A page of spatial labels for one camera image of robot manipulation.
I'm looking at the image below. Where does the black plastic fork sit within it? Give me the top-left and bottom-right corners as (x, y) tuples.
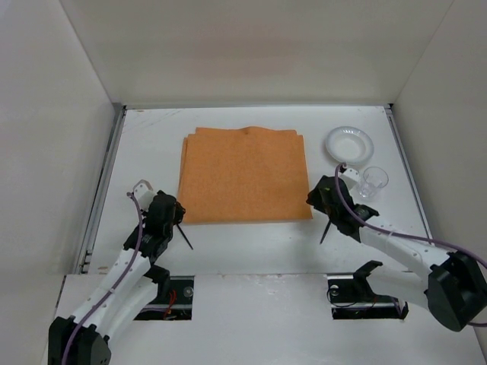
(177, 224), (194, 250)

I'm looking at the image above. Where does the black plastic knife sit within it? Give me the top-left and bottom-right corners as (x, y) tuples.
(319, 220), (332, 245)

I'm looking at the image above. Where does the clear plastic cup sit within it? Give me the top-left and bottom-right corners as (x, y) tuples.
(357, 167), (390, 199)

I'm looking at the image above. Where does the white round plate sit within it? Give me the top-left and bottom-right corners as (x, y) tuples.
(325, 126), (374, 166)

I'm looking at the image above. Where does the orange cloth placemat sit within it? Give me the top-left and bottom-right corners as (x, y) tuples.
(178, 127), (312, 224)

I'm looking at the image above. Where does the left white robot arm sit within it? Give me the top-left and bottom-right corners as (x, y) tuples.
(47, 184), (186, 364)

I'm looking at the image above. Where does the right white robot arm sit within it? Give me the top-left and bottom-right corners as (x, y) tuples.
(307, 176), (486, 332)

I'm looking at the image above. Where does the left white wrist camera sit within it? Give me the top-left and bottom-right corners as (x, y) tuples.
(129, 179), (155, 211)

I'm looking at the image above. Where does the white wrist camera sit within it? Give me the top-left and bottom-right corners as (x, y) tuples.
(339, 166), (360, 189)
(129, 179), (155, 211)

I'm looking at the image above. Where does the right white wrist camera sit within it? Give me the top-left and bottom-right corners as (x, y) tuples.
(339, 166), (360, 189)

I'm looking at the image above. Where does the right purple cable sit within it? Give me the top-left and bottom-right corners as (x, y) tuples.
(333, 162), (487, 328)

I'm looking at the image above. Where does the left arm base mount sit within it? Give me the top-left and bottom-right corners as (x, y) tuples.
(135, 276), (194, 322)

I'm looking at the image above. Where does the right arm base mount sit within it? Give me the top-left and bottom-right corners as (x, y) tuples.
(326, 275), (409, 320)

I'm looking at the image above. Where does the right aluminium rail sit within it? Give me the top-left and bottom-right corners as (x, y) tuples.
(384, 103), (431, 238)

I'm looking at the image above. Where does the aluminium rail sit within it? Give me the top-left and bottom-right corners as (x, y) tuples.
(384, 103), (431, 238)
(72, 103), (126, 274)

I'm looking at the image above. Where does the left aluminium rail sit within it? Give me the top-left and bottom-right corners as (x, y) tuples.
(72, 103), (126, 274)

